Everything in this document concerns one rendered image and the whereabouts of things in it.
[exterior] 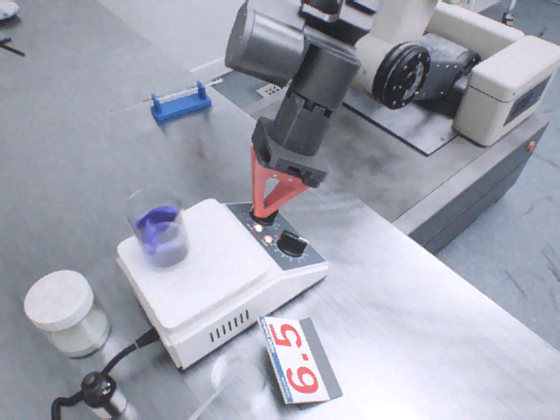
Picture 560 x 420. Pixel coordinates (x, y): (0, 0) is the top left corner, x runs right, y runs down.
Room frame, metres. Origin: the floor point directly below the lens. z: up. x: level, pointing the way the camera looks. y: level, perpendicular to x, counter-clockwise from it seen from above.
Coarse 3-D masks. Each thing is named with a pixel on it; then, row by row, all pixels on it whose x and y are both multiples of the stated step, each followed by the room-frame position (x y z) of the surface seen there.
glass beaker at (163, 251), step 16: (144, 192) 0.28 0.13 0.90; (160, 192) 0.29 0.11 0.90; (176, 192) 0.28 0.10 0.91; (128, 208) 0.26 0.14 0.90; (144, 208) 0.28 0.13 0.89; (176, 208) 0.28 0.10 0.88; (176, 224) 0.25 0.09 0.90; (144, 240) 0.24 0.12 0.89; (160, 240) 0.24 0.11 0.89; (176, 240) 0.25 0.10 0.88; (144, 256) 0.24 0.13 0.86; (160, 256) 0.24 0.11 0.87; (176, 256) 0.24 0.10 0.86
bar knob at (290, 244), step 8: (288, 232) 0.31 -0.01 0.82; (280, 240) 0.30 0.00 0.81; (288, 240) 0.30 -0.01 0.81; (296, 240) 0.30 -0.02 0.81; (304, 240) 0.30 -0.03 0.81; (280, 248) 0.29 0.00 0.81; (288, 248) 0.29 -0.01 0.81; (296, 248) 0.29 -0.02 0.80; (304, 248) 0.29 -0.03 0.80; (296, 256) 0.28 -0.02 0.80
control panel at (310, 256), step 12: (228, 204) 0.35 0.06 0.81; (240, 204) 0.36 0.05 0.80; (252, 204) 0.37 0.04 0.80; (240, 216) 0.33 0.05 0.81; (276, 216) 0.36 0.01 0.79; (252, 228) 0.31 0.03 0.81; (264, 228) 0.32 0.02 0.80; (276, 228) 0.33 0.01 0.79; (288, 228) 0.34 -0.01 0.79; (264, 240) 0.30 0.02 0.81; (276, 240) 0.30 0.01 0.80; (276, 252) 0.28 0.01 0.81; (312, 252) 0.30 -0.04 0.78; (288, 264) 0.27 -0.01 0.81; (300, 264) 0.27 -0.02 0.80; (312, 264) 0.28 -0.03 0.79
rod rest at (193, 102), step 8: (200, 88) 0.65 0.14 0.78; (152, 96) 0.62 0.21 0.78; (184, 96) 0.65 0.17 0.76; (192, 96) 0.65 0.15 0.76; (200, 96) 0.65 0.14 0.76; (208, 96) 0.65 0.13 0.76; (160, 104) 0.63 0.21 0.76; (168, 104) 0.63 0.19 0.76; (176, 104) 0.63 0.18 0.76; (184, 104) 0.63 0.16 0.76; (192, 104) 0.63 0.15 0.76; (200, 104) 0.63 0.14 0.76; (208, 104) 0.64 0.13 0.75; (152, 112) 0.61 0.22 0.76; (160, 112) 0.60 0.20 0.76; (168, 112) 0.61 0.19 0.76; (176, 112) 0.61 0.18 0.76; (184, 112) 0.62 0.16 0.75; (160, 120) 0.59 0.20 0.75
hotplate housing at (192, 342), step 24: (120, 264) 0.26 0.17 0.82; (264, 288) 0.23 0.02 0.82; (288, 288) 0.25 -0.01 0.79; (216, 312) 0.20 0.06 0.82; (240, 312) 0.21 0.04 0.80; (264, 312) 0.23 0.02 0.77; (144, 336) 0.20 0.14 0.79; (168, 336) 0.18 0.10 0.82; (192, 336) 0.18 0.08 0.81; (216, 336) 0.20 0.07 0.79; (192, 360) 0.18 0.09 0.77
